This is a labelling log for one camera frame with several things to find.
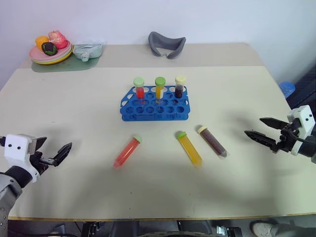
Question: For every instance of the pale green cloth bag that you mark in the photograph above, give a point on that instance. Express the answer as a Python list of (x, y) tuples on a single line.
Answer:
[(89, 50)]

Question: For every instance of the white shoe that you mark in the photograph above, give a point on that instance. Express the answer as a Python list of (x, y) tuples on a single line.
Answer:
[(261, 229)]

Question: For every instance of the red liquid tube green cap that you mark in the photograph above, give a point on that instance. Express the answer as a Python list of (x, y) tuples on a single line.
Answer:
[(139, 91), (126, 153)]

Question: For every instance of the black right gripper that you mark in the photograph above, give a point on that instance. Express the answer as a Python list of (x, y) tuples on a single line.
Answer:
[(284, 143)]

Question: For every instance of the dark green-spotted toy ball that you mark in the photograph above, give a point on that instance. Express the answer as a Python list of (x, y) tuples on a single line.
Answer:
[(49, 48)]

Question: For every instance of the yellow liquid tube green cap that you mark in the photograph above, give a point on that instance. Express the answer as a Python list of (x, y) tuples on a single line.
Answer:
[(190, 151), (159, 90)]

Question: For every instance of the green table mat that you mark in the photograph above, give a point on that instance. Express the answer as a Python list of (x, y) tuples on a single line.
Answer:
[(74, 65)]

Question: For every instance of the orange toy food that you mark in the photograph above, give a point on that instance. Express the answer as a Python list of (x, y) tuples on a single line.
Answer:
[(40, 40)]

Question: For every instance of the grey curved foam pad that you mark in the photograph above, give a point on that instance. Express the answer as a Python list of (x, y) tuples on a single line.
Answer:
[(158, 44)]

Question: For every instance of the black box under table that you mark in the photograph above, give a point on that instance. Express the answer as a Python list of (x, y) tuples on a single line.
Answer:
[(227, 232)]

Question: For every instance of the stack of pastel plates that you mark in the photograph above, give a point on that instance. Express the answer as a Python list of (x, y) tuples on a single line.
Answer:
[(49, 59)]

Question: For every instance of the blue plastic test tube rack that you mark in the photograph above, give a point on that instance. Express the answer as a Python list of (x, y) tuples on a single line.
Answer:
[(128, 115)]

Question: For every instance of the pink toy food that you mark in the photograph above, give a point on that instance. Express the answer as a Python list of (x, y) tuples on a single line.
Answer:
[(58, 38)]

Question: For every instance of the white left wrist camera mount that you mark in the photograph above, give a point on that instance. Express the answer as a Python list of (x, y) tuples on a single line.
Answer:
[(14, 150)]

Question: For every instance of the blue bottle cap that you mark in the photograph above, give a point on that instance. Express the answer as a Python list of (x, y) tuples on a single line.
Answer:
[(287, 89)]

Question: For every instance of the dark liquid tube cream cap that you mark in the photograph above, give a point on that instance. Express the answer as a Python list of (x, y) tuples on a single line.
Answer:
[(179, 90), (213, 143)]

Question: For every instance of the black textured case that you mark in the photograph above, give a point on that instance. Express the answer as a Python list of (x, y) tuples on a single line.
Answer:
[(304, 86)]

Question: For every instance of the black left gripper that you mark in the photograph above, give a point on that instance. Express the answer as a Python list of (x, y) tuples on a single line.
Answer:
[(39, 163)]

